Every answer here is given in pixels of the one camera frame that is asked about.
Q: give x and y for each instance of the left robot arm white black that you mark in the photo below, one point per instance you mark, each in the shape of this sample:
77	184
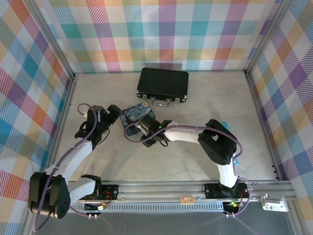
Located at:
78	151

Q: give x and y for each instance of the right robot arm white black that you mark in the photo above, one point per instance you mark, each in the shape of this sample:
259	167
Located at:
181	133

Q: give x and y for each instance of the starry night print card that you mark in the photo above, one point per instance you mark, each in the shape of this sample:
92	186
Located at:
137	110

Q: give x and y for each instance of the black carrying case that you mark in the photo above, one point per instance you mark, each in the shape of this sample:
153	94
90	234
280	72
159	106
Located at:
162	82

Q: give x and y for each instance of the light blue block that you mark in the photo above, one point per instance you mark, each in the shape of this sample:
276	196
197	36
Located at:
226	125

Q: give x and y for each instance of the small brown label sticker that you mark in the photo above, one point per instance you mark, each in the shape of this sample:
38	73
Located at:
187	200

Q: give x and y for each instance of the perforated metal strip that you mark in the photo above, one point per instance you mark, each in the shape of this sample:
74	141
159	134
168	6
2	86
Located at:
159	208

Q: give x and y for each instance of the aluminium frame floor bar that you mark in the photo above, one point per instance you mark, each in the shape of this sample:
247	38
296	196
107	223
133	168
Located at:
61	127
260	117

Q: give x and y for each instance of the aluminium mounting rail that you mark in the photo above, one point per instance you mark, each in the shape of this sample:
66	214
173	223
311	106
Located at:
159	191

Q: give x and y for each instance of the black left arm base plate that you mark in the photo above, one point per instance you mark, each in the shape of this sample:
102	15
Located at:
110	192

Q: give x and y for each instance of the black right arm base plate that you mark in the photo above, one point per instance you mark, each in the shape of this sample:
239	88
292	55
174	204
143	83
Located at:
211	191

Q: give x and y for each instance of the aluminium frame post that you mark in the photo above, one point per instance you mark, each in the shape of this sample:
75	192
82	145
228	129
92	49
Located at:
267	36
52	36

